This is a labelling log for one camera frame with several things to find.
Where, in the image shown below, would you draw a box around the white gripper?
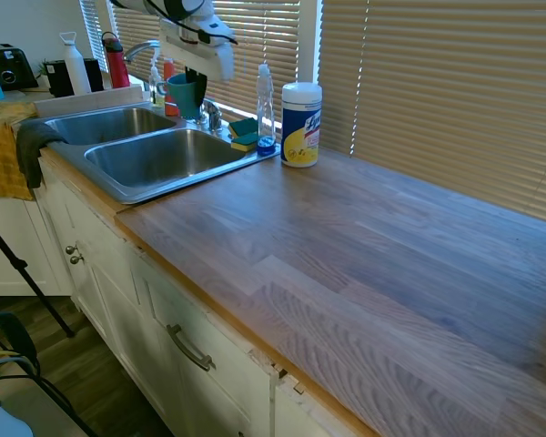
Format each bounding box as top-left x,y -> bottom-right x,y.
158,20 -> 237,107

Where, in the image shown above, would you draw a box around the teal plastic cup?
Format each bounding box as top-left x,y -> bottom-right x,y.
165,73 -> 207,120

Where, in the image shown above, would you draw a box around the stainless steel double sink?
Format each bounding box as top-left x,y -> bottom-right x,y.
35,106 -> 282,206

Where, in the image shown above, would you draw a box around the orange spray bottle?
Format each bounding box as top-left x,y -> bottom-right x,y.
162,56 -> 180,117

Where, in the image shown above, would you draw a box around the chrome side sprayer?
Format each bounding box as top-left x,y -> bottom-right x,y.
199,99 -> 225,134

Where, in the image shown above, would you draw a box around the clear pump soap dispenser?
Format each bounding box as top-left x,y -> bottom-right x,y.
147,46 -> 167,109

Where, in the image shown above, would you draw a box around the yellow green sponge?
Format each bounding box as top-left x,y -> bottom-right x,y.
227,117 -> 259,138
229,131 -> 259,154

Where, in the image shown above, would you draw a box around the chrome kitchen faucet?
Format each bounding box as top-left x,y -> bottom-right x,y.
122,39 -> 162,66

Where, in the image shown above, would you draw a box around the clear Dawn dish soap bottle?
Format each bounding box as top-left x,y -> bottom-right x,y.
255,63 -> 277,158

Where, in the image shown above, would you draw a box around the red water bottle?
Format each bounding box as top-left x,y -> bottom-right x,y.
100,31 -> 132,89

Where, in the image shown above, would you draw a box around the black canister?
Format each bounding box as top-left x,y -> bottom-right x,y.
83,57 -> 106,94
43,58 -> 76,98

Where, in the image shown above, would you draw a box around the Lysol wipes canister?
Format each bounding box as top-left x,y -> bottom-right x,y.
279,81 -> 324,169

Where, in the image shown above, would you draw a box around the small window blinds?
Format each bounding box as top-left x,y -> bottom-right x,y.
78,0 -> 111,75

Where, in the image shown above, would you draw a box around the white water bottle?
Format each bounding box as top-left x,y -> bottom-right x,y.
58,31 -> 93,96

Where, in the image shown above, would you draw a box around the dark gray cloth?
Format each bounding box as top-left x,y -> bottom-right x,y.
15,118 -> 70,190

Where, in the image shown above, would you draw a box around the black toaster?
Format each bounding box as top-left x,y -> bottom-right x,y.
0,43 -> 40,92

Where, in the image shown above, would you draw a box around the yellow dish towel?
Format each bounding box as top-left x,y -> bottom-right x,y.
0,101 -> 40,202

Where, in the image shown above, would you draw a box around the white kitchen cabinets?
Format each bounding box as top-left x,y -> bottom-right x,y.
0,149 -> 379,437

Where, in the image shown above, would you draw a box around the tan blinds behind counter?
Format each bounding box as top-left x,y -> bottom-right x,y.
319,0 -> 546,228

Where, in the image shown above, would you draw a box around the dark wrist camera mount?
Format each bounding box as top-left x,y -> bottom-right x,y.
177,27 -> 213,47

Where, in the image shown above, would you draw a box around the black camera tripod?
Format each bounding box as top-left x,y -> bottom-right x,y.
0,210 -> 76,340

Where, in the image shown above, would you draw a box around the brushed metal cabinet handle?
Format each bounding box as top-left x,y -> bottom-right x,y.
165,323 -> 217,372

